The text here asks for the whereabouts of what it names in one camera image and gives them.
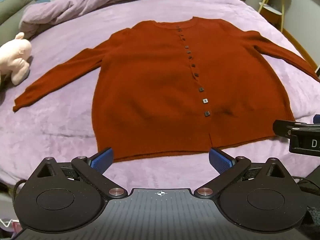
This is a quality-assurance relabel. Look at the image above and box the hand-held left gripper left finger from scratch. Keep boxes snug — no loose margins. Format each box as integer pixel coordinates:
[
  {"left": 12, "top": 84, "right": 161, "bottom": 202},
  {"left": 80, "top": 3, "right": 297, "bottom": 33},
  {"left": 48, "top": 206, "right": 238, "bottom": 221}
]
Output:
[{"left": 32, "top": 148, "right": 127, "bottom": 198}]

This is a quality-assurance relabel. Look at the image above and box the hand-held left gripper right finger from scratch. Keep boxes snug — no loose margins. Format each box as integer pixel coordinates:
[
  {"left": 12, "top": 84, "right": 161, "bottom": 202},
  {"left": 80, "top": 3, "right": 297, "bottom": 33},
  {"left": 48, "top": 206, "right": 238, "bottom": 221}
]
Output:
[{"left": 196, "top": 148, "right": 290, "bottom": 198}]

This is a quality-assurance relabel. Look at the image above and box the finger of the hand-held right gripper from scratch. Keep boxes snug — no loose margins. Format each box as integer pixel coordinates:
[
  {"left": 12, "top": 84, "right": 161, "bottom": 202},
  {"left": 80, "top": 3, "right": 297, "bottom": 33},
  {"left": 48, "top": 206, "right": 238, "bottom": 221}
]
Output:
[{"left": 272, "top": 119, "right": 310, "bottom": 139}]

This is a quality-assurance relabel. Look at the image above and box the red button cardigan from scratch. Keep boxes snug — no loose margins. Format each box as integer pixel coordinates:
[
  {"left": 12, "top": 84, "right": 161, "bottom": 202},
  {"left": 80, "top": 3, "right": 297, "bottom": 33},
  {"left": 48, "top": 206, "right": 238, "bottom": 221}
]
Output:
[{"left": 13, "top": 16, "right": 320, "bottom": 162}]

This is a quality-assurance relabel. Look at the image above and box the purple bed sheet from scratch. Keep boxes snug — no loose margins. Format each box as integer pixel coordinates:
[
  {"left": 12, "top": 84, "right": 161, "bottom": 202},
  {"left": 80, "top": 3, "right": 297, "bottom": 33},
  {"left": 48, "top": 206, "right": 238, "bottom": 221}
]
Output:
[{"left": 0, "top": 0, "right": 320, "bottom": 188}]

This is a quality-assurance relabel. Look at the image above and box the yellow metal stand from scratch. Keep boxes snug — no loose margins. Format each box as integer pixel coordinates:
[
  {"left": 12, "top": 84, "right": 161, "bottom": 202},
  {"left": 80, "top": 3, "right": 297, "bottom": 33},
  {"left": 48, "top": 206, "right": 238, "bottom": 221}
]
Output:
[{"left": 257, "top": 0, "right": 293, "bottom": 32}]

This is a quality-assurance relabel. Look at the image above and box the pink plush toy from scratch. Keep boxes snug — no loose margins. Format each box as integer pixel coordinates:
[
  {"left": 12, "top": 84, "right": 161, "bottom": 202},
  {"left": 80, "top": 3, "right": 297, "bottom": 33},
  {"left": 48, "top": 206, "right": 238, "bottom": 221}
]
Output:
[{"left": 0, "top": 32, "right": 32, "bottom": 85}]

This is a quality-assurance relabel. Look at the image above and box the purple rolled duvet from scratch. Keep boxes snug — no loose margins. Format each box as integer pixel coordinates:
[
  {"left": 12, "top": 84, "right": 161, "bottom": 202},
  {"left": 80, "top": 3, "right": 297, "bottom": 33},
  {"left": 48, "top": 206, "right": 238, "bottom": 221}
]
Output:
[{"left": 19, "top": 0, "right": 232, "bottom": 40}]

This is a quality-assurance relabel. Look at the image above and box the grey headboard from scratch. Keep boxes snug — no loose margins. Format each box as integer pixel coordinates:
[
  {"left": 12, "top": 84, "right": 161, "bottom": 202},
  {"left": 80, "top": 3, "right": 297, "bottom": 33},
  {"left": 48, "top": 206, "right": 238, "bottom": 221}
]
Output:
[{"left": 0, "top": 0, "right": 35, "bottom": 27}]

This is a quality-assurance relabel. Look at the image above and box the black cable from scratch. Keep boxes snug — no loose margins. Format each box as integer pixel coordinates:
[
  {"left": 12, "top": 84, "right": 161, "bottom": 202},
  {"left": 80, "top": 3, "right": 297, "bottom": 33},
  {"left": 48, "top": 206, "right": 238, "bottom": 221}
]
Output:
[{"left": 12, "top": 179, "right": 27, "bottom": 200}]

